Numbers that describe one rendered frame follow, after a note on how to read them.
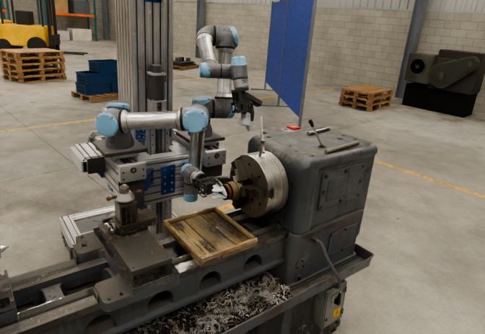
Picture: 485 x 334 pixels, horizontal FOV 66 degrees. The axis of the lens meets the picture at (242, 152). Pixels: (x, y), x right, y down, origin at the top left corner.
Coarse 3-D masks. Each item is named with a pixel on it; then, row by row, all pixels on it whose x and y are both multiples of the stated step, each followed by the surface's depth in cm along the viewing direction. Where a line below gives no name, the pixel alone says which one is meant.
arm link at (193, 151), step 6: (204, 132) 197; (192, 138) 196; (198, 138) 195; (192, 144) 197; (198, 144) 197; (192, 150) 198; (198, 150) 198; (192, 156) 199; (198, 156) 199; (192, 162) 200; (198, 162) 201; (198, 168) 202
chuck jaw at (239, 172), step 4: (236, 160) 182; (240, 160) 183; (232, 164) 183; (236, 164) 181; (240, 164) 182; (232, 168) 183; (236, 168) 181; (240, 168) 181; (244, 168) 183; (232, 172) 181; (236, 172) 179; (240, 172) 180; (244, 172) 182; (232, 176) 177; (236, 176) 178; (240, 176) 180; (244, 176) 181; (236, 180) 178; (240, 180) 179; (244, 180) 183
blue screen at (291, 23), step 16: (288, 0) 785; (304, 0) 663; (272, 16) 969; (288, 16) 784; (304, 16) 659; (272, 32) 960; (288, 32) 779; (304, 32) 655; (272, 48) 952; (288, 48) 774; (304, 48) 651; (272, 64) 945; (288, 64) 768; (304, 64) 648; (272, 80) 937; (288, 80) 763; (304, 80) 640; (288, 96) 758; (304, 96) 650
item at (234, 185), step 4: (232, 180) 177; (224, 184) 174; (228, 184) 175; (232, 184) 174; (236, 184) 175; (240, 184) 177; (224, 188) 177; (228, 188) 172; (232, 188) 172; (236, 188) 173; (228, 192) 171; (232, 192) 173; (236, 192) 173; (228, 196) 172; (232, 196) 173; (236, 196) 174; (224, 200) 174
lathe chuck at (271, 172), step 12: (240, 156) 183; (252, 156) 177; (264, 156) 179; (252, 168) 177; (264, 168) 172; (276, 168) 175; (252, 180) 179; (264, 180) 171; (276, 180) 173; (276, 192) 173; (252, 204) 182; (264, 204) 174; (276, 204) 176; (252, 216) 183
